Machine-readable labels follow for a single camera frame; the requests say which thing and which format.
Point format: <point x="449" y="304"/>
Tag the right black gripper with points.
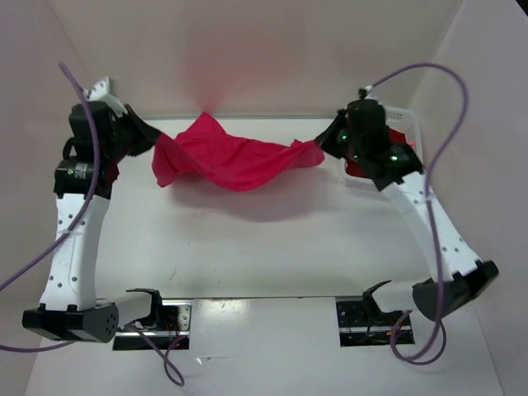
<point x="326" y="138"/>

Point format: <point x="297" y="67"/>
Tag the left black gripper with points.
<point x="147" y="134"/>

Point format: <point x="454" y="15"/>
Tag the magenta t shirt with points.
<point x="234" y="163"/>

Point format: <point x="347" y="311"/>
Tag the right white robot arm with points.
<point x="458" y="274"/>

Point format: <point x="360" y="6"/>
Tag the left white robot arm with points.
<point x="68" y="310"/>

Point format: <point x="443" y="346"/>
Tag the dark red t shirt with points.
<point x="352" y="167"/>

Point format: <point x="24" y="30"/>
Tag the white plastic basket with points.
<point x="381" y="161"/>

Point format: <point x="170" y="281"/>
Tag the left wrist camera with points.
<point x="102" y="90"/>

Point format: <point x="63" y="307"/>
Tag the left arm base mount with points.
<point x="170" y="328"/>

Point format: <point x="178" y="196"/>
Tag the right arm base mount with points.
<point x="357" y="328"/>

